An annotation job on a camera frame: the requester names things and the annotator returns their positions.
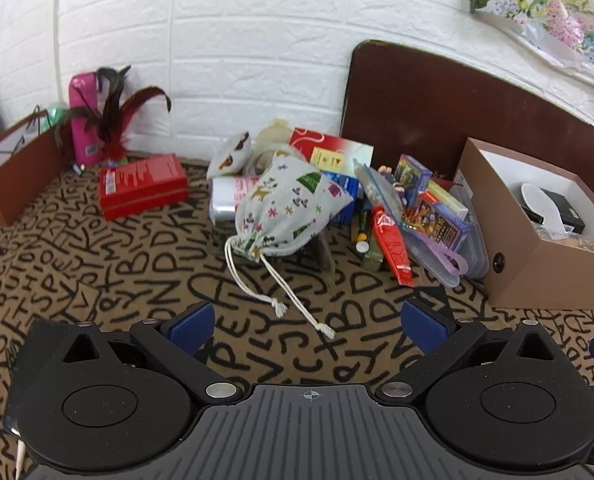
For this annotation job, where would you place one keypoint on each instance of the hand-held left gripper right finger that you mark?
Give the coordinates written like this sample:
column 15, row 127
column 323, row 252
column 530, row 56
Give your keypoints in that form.
column 423, row 325

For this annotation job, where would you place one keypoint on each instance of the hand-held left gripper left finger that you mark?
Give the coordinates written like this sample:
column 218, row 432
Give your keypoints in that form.
column 196, row 324

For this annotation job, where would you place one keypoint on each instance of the brown cardboard box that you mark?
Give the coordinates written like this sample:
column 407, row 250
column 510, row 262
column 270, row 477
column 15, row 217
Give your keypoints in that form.
column 527, row 270

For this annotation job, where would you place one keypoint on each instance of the long clear plastic case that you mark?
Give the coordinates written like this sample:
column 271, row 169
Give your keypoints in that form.
column 439, row 277

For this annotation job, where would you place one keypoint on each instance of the letter-printed tablecloth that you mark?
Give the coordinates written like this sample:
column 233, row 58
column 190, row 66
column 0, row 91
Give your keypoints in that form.
column 152, row 280

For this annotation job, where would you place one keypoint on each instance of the purple plastic shoehorn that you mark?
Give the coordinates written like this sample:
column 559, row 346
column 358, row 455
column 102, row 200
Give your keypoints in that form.
column 452, row 262

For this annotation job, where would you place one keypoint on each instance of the olive green small box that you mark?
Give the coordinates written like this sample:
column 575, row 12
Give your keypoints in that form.
column 373, row 257

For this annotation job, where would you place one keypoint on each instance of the red tube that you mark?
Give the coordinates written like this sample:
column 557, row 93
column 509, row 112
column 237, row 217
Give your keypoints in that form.
column 392, row 245

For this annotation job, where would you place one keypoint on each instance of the grey clear plastic case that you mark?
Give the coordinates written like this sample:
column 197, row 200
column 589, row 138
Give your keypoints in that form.
column 477, row 255

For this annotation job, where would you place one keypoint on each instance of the large blue card box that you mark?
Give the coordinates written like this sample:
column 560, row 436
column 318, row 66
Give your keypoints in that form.
column 447, row 230

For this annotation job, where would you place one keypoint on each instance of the small dark bottle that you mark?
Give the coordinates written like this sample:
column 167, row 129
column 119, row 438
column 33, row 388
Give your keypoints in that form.
column 362, row 232

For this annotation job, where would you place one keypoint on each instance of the white tissue packet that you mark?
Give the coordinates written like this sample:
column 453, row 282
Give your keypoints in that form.
column 224, row 200

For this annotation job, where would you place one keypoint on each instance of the cream flat box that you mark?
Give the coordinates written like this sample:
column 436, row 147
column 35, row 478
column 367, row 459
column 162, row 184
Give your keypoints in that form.
column 449, row 199

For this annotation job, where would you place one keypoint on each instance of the small doll figure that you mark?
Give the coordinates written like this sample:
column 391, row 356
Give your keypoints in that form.
column 396, row 189

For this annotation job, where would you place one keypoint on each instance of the zip bag of white beads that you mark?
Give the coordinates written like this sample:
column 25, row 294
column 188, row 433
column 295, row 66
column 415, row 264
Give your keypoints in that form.
column 377, row 190

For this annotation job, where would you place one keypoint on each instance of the small black box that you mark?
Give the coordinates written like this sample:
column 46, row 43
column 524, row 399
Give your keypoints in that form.
column 569, row 210

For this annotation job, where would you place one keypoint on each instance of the slim blue card box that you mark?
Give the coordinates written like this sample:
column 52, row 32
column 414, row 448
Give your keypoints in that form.
column 412, row 172

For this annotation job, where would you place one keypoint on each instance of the blue printed box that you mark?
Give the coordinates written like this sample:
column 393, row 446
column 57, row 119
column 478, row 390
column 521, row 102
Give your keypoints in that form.
column 344, row 187

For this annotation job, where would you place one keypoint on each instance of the white curved plastic piece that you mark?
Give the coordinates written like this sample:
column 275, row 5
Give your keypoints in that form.
column 539, row 202

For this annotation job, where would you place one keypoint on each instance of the small printed pouch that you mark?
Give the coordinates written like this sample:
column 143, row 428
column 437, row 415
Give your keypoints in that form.
column 232, row 152

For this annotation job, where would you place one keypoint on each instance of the clear tape roll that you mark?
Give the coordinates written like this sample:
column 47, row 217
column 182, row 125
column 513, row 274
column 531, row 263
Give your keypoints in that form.
column 272, row 135

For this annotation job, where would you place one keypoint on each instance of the red feather toy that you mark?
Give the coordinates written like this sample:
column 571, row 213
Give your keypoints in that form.
column 114, row 135

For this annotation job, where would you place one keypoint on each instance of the red white flat box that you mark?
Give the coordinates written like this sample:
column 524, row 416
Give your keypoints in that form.
column 309, row 140

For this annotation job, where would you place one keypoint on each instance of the thin white stick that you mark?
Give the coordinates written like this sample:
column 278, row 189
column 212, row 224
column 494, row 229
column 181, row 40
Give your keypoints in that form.
column 21, row 457

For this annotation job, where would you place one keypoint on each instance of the pink bottle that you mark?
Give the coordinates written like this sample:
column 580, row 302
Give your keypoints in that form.
column 84, row 130

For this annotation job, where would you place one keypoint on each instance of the long brown open box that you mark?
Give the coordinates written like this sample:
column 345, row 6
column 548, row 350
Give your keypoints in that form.
column 22, row 180

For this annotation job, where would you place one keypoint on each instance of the dark brown board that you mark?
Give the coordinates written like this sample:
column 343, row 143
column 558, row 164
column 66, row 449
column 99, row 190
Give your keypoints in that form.
column 452, row 100

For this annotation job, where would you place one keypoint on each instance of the green bag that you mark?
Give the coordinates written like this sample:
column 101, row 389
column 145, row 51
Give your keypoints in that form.
column 54, row 115

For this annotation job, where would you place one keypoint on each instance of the floral plastic bag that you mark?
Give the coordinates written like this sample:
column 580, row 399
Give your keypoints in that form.
column 542, row 10

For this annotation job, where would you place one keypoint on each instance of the white wall conduit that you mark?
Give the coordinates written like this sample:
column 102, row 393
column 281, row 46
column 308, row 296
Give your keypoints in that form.
column 59, row 35

